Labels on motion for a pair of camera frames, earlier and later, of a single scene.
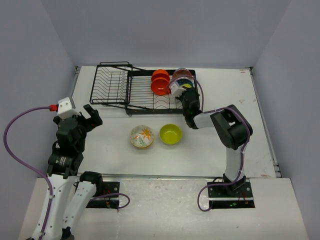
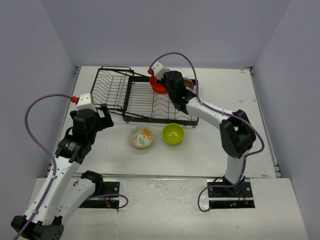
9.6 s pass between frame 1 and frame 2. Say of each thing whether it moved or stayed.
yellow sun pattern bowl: stayed
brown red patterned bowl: moved
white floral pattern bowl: stayed
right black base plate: stayed
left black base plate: stayed
